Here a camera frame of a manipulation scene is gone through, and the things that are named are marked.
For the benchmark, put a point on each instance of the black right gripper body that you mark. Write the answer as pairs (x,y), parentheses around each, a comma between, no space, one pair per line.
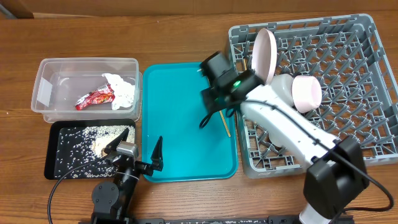
(214,100)

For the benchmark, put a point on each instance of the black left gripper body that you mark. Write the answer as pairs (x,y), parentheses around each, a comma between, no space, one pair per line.
(142,167)

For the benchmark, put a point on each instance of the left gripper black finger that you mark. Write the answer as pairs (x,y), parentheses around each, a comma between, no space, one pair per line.
(156,157)
(112,146)

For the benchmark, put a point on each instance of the white tissue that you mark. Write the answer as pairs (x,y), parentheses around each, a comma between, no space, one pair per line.
(123,91)

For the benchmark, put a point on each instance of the white rice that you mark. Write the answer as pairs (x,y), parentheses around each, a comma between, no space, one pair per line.
(81,145)

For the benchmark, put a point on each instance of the red snack wrapper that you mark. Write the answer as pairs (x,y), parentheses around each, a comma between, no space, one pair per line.
(103,94)

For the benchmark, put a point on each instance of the large pink plate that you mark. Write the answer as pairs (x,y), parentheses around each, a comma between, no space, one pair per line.
(264,55)

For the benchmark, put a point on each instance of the grey bowl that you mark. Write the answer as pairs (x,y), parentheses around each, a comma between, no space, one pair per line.
(282,85)

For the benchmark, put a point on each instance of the white cup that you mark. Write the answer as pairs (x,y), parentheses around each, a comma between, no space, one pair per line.
(275,141)

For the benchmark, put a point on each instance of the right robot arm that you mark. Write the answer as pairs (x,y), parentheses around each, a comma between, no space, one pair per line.
(336,173)

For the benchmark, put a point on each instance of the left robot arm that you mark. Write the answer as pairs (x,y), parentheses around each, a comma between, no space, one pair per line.
(112,199)

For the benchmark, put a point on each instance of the grey dishwasher rack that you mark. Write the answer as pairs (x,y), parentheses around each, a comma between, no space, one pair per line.
(346,55)

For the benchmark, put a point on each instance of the teal serving tray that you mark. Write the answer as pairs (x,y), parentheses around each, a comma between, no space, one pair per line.
(172,107)

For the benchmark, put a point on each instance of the black tray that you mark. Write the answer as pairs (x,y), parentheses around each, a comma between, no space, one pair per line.
(57,126)

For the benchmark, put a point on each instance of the clear plastic bin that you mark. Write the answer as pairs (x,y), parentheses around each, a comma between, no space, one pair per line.
(61,82)

